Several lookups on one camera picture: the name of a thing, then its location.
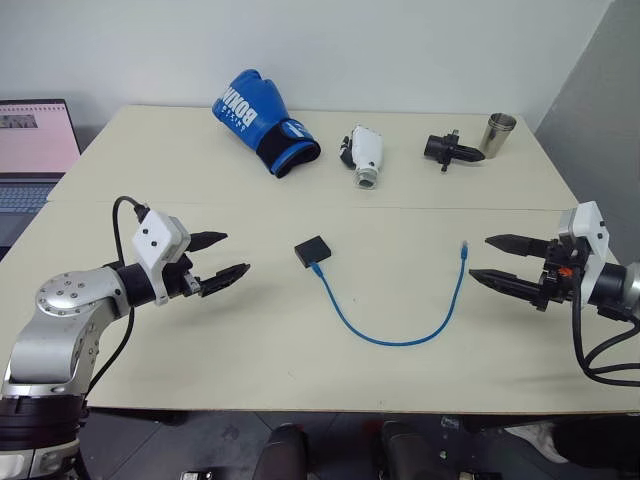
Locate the white robotic hand device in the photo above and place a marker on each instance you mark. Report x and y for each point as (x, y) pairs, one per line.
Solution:
(369, 152)

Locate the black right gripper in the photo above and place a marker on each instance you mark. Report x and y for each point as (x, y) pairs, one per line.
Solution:
(562, 272)

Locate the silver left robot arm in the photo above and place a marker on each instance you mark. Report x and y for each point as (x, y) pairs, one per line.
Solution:
(60, 320)

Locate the dark rounded shape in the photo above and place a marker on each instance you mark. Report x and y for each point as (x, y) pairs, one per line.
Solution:
(287, 450)
(405, 450)

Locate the silver metal cup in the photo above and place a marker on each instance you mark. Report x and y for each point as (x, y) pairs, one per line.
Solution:
(496, 135)

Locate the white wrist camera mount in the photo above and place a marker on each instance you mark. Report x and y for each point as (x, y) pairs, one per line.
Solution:
(155, 237)
(592, 235)

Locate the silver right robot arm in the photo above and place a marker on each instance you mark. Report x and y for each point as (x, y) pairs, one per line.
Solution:
(625, 287)

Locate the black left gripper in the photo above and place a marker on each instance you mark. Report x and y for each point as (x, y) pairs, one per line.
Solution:
(179, 280)

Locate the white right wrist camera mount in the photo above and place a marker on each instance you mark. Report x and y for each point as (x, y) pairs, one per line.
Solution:
(592, 235)

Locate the small black box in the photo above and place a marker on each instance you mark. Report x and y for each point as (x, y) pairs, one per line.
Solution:
(312, 250)

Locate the open laptop computer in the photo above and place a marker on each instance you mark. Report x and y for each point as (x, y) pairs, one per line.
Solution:
(30, 145)

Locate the blue boxing glove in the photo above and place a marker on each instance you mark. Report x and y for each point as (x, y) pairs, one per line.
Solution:
(255, 110)

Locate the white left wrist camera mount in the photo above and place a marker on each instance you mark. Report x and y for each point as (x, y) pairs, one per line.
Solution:
(155, 237)

